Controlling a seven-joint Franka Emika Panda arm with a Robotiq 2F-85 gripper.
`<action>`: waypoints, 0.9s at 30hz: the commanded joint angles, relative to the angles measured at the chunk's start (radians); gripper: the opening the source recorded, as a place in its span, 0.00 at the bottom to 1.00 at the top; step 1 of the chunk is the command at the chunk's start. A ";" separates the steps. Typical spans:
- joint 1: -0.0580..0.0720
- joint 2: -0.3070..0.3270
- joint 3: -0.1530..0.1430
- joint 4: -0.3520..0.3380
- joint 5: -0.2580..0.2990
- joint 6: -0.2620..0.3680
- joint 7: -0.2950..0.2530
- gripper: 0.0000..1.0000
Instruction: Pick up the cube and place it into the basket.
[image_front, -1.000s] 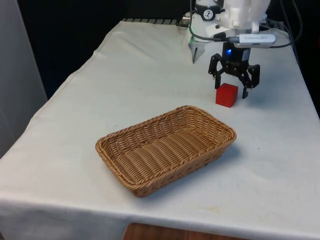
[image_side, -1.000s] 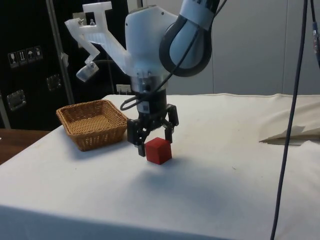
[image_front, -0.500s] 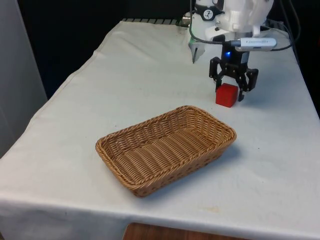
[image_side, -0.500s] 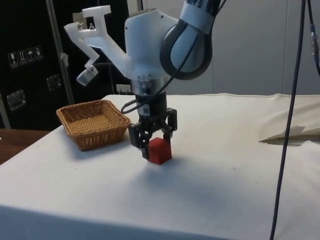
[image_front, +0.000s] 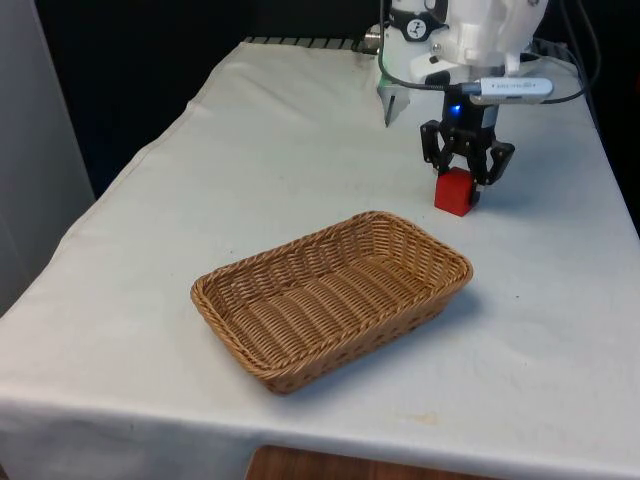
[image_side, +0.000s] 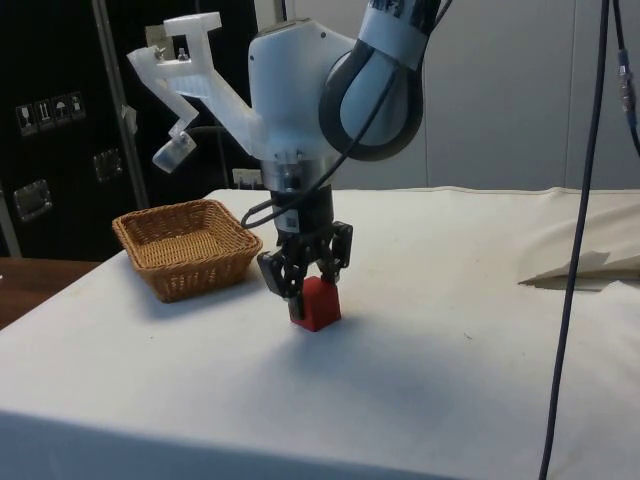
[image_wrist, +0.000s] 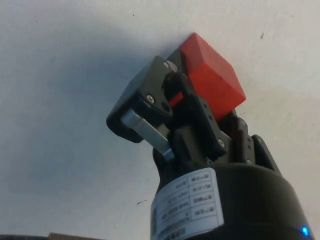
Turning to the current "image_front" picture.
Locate brown wicker basket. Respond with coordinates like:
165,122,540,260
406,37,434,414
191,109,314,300
189,210,475,397

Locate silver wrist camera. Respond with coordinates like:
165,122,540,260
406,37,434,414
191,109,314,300
469,77,555,106

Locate red cube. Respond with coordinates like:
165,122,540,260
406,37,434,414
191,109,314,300
433,167,476,219

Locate pale grey cabinet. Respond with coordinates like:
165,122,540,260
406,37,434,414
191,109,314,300
0,0,97,318

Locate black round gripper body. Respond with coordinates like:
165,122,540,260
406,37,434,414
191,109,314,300
441,83,500,136

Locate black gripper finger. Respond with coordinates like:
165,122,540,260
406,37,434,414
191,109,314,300
419,120,457,175
464,130,517,207

